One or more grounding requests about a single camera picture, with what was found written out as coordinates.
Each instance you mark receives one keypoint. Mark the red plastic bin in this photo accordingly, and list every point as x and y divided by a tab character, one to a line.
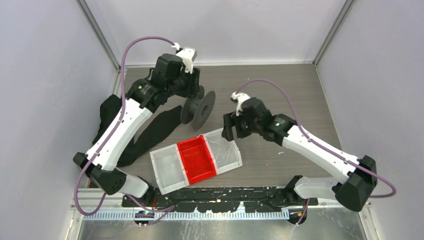
196	159

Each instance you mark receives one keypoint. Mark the left clear plastic bin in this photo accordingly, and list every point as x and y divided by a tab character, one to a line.
169	170

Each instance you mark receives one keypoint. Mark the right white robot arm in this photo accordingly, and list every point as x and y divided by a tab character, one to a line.
352	179

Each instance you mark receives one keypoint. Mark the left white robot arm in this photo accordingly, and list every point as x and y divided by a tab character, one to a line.
99	163

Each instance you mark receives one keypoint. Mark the right clear plastic bin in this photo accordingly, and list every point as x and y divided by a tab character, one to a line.
226	154

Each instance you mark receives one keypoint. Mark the dark grey cable spool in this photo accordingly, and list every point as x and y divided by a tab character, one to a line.
196	111

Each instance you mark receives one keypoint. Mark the aluminium front rail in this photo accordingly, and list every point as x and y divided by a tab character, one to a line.
120	207

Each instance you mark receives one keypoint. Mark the black cloth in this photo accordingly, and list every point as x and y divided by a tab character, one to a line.
156	132

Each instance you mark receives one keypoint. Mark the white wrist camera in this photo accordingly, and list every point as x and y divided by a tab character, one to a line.
188	56
239	98

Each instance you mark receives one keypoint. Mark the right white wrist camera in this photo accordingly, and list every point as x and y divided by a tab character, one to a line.
239	98

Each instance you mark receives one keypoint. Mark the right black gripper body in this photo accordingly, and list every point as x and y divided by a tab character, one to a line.
245	127

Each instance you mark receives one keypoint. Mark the clear plastic bin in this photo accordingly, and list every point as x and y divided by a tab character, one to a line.
226	154
169	170

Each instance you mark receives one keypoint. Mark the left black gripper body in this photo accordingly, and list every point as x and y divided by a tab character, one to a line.
186	85

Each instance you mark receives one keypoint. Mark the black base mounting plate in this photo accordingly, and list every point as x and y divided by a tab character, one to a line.
259	199

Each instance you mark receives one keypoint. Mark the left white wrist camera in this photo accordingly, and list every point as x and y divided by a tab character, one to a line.
188	56

